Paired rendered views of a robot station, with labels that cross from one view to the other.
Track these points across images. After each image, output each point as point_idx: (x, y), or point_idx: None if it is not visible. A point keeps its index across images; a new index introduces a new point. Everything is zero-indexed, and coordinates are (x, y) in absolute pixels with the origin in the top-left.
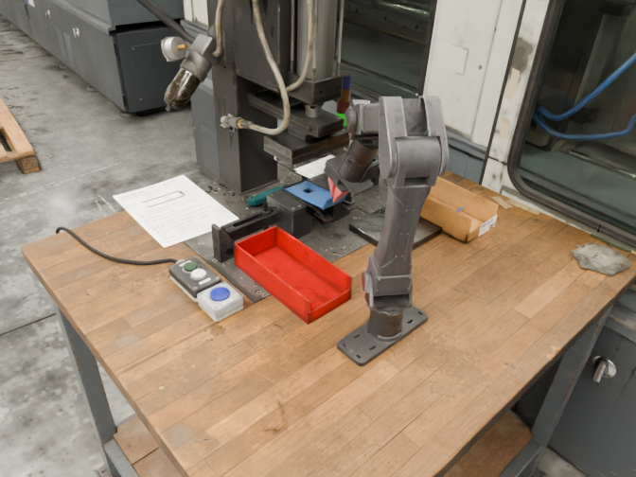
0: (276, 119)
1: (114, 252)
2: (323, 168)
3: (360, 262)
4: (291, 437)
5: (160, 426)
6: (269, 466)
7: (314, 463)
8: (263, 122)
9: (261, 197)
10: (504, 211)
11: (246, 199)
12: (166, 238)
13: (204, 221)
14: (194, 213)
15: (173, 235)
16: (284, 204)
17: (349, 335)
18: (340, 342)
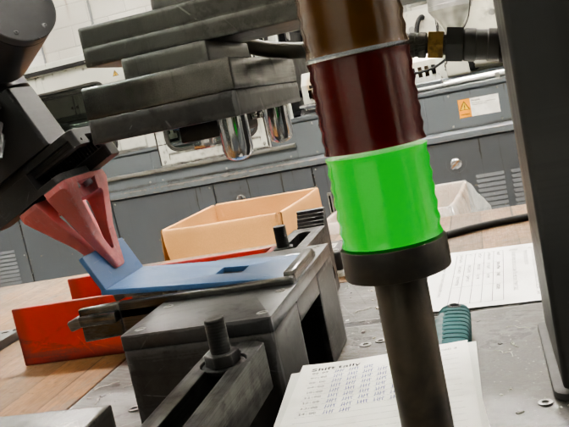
0: (515, 90)
1: (487, 233)
2: (382, 396)
3: (36, 402)
4: (35, 301)
5: (168, 261)
6: (45, 291)
7: (1, 306)
8: (510, 83)
9: (437, 317)
10: None
11: (509, 333)
12: (461, 256)
13: (471, 285)
14: (527, 278)
15: (465, 261)
16: (254, 255)
17: (2, 338)
18: (13, 330)
